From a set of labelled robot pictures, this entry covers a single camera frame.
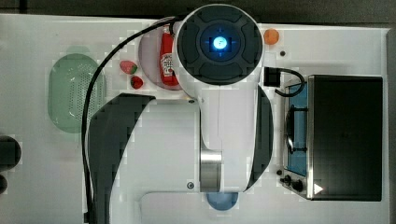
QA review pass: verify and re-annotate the grey oval plate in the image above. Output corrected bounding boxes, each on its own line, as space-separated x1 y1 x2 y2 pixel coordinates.
138 26 181 91

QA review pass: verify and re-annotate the green perforated colander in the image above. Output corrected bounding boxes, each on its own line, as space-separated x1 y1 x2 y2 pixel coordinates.
48 46 98 133

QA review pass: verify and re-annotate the black cylinder container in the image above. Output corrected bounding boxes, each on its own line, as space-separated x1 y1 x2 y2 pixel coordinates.
0 135 21 194

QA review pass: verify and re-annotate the red strawberry toy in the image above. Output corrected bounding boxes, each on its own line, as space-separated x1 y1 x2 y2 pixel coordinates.
131 76 144 90

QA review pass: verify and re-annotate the black toaster oven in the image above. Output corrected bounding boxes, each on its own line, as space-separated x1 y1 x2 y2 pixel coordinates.
280 75 383 202

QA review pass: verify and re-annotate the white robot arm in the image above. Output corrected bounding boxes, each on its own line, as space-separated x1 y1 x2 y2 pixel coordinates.
86 4 273 224

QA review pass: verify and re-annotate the blue bowl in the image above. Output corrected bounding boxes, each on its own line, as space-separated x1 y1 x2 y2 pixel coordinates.
206 192 238 211

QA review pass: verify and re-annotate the orange fruit toy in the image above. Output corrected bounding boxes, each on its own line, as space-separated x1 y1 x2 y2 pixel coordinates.
263 28 279 45

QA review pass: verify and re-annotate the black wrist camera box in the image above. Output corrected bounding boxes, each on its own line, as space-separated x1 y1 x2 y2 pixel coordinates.
263 67 281 87

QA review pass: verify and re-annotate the pink strawberry toy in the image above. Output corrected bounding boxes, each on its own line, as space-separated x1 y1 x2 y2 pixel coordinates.
120 61 137 75

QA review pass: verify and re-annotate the red ketchup bottle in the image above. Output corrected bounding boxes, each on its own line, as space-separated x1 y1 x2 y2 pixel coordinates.
159 25 178 86

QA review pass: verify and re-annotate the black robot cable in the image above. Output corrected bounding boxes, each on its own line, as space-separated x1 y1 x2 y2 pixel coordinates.
80 16 185 224

